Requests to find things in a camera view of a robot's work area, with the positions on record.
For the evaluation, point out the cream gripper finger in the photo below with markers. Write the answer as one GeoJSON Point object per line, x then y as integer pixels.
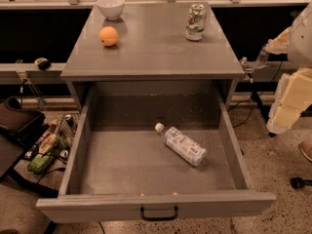
{"type": "Point", "coordinates": [279, 45]}
{"type": "Point", "coordinates": [293, 96]}

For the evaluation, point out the black yellow tape measure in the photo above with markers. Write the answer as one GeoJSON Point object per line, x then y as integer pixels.
{"type": "Point", "coordinates": [42, 63]}

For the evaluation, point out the brown shoe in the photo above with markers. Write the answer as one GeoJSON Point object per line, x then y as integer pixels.
{"type": "Point", "coordinates": [306, 149]}

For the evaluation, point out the black round floor object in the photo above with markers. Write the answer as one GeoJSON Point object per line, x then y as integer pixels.
{"type": "Point", "coordinates": [298, 182]}

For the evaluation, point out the clear water bottle background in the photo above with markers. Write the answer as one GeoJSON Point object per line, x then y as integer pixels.
{"type": "Point", "coordinates": [262, 58]}

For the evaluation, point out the wire basket with snacks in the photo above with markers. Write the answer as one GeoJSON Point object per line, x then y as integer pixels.
{"type": "Point", "coordinates": [58, 137]}

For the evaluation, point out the green snack bag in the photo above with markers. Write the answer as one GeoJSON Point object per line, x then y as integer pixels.
{"type": "Point", "coordinates": [40, 163]}

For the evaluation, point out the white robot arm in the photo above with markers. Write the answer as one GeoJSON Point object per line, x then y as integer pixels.
{"type": "Point", "coordinates": [300, 39]}

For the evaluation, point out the white bowl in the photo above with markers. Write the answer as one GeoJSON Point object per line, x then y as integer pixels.
{"type": "Point", "coordinates": [111, 9]}

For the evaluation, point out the green white soda can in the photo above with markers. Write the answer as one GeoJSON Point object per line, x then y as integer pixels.
{"type": "Point", "coordinates": [196, 19]}

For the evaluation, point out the grey cabinet counter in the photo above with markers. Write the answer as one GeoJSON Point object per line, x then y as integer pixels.
{"type": "Point", "coordinates": [152, 44]}

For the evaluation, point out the blue label plastic bottle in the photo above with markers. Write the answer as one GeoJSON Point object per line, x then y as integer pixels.
{"type": "Point", "coordinates": [183, 145]}

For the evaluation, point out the black drawer handle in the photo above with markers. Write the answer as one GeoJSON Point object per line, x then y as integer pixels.
{"type": "Point", "coordinates": [159, 215]}

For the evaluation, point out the open grey top drawer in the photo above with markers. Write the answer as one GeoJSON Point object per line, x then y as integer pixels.
{"type": "Point", "coordinates": [118, 163]}

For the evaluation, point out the orange fruit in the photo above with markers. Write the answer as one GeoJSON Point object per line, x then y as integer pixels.
{"type": "Point", "coordinates": [108, 36]}

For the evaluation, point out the dark brown chair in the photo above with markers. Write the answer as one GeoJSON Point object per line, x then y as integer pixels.
{"type": "Point", "coordinates": [19, 130]}

